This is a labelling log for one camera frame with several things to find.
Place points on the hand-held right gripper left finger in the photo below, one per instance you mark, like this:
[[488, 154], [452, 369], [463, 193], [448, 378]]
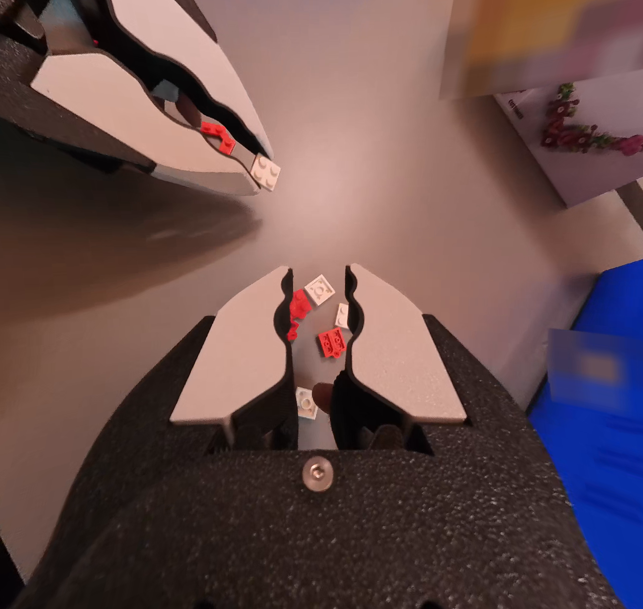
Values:
[[236, 363]]

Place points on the small square white lego plate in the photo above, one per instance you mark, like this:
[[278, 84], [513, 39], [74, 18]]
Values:
[[342, 315], [305, 403], [319, 289], [266, 173]]

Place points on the person's left hand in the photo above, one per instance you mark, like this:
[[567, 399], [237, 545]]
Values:
[[190, 111]]

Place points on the yellow white lego box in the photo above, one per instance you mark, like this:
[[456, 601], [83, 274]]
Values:
[[577, 177]]

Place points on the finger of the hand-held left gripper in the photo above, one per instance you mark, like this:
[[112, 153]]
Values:
[[110, 106], [191, 46]]

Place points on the red corner lego plate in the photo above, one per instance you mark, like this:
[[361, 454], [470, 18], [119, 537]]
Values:
[[223, 141]]

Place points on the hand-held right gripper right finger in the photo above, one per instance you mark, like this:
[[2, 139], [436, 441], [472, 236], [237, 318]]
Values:
[[407, 363]]

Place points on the small square red lego plate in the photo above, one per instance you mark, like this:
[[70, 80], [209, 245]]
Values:
[[331, 342]]

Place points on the blue divided plastic bin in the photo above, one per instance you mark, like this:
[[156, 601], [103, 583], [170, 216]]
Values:
[[593, 468]]

